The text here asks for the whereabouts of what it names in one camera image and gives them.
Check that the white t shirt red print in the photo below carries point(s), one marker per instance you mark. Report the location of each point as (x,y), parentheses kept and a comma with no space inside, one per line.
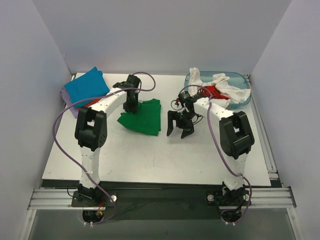
(225,87)

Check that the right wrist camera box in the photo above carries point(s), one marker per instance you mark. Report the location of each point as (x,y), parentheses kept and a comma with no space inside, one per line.
(184,98)

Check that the aluminium frame rail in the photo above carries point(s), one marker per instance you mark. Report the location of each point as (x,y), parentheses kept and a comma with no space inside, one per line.
(262,198)

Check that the folded blue t shirt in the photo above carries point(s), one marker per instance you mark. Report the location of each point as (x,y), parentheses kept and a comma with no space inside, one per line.
(89,85)

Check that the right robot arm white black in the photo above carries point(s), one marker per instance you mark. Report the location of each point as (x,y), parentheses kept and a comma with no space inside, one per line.
(231,133)

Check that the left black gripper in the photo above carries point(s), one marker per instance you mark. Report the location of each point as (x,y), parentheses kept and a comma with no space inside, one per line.
(130,106)

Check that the clear blue plastic bin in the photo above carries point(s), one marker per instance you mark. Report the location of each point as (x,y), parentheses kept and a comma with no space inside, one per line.
(240,80)

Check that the folded orange t shirt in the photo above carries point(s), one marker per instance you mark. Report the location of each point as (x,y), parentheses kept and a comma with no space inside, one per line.
(87,103)

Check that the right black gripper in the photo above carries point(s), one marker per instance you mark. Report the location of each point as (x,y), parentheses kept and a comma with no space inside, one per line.
(180,121)

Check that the green t shirt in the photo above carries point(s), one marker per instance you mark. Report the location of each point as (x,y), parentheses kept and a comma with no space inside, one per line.
(146,121)

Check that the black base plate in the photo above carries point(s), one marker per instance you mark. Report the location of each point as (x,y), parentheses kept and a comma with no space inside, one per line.
(221,203)

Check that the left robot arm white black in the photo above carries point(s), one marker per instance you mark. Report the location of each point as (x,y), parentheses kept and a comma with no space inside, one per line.
(91,131)

